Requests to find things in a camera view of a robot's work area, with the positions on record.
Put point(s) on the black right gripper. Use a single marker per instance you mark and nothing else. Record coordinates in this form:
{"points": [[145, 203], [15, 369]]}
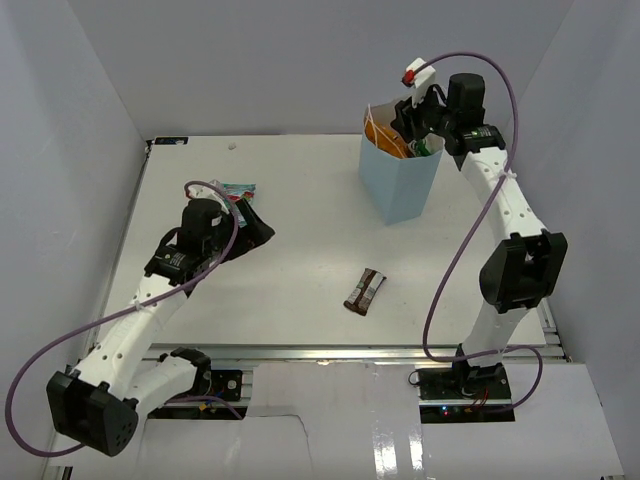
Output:
{"points": [[409, 128]]}

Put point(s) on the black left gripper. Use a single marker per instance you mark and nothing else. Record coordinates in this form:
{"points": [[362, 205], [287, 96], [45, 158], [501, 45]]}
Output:
{"points": [[255, 233]]}

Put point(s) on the orange Kettle chips bag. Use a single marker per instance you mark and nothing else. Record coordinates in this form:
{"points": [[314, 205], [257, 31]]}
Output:
{"points": [[386, 139]]}

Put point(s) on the yellow green Fox's bag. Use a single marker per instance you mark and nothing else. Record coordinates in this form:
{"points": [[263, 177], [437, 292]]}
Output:
{"points": [[419, 148]]}

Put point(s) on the green Fox's candy bag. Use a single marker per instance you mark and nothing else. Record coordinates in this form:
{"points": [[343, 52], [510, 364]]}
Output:
{"points": [[236, 192]]}

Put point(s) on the light blue paper bag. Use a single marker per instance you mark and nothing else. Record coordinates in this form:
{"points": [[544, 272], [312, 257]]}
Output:
{"points": [[399, 188]]}

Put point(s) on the brown chocolate bar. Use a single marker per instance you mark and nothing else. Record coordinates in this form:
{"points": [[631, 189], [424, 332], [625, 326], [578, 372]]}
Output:
{"points": [[361, 297]]}

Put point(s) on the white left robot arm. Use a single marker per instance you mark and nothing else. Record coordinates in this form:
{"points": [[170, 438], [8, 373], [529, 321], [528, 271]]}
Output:
{"points": [[100, 402]]}

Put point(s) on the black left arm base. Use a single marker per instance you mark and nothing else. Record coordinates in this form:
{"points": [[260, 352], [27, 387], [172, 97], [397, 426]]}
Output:
{"points": [[221, 402]]}

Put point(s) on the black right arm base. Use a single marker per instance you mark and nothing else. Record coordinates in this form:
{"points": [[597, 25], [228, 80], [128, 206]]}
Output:
{"points": [[442, 400]]}

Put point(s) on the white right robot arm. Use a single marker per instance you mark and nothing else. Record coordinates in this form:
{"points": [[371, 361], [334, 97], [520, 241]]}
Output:
{"points": [[524, 267]]}

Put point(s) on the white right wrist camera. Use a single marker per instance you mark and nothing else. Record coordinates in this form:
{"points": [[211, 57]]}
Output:
{"points": [[418, 77]]}

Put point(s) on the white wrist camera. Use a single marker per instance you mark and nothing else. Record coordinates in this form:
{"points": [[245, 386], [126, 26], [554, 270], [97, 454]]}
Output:
{"points": [[418, 77], [210, 190]]}

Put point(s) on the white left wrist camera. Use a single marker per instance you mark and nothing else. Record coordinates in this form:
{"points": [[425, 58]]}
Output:
{"points": [[210, 190]]}

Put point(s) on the aluminium table edge rail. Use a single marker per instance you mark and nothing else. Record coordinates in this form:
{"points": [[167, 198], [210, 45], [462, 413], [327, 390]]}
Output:
{"points": [[326, 354]]}

